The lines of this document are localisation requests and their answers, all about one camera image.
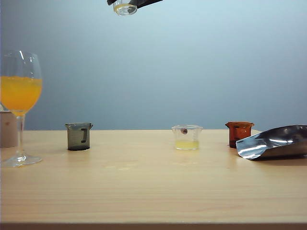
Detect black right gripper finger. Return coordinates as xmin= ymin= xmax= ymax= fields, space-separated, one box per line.
xmin=128 ymin=0 xmax=164 ymax=8

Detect clear glass measuring cup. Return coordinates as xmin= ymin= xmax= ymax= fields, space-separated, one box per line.
xmin=112 ymin=0 xmax=139 ymax=16

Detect smoky grey measuring cup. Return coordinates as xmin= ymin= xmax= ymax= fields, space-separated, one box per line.
xmin=64 ymin=122 xmax=94 ymax=151

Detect amber glass measuring cup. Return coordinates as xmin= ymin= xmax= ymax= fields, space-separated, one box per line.
xmin=224 ymin=121 xmax=255 ymax=149

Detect clear wine glass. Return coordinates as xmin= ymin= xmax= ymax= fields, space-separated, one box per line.
xmin=0 ymin=49 xmax=44 ymax=168

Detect beige cylindrical container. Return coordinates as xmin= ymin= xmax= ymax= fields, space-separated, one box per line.
xmin=0 ymin=111 xmax=19 ymax=148

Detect shiny metal scoop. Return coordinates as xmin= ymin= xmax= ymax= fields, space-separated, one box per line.
xmin=236 ymin=124 xmax=307 ymax=161

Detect clear wooden-handled measuring cup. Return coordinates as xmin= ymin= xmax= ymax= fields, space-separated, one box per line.
xmin=171 ymin=124 xmax=203 ymax=151

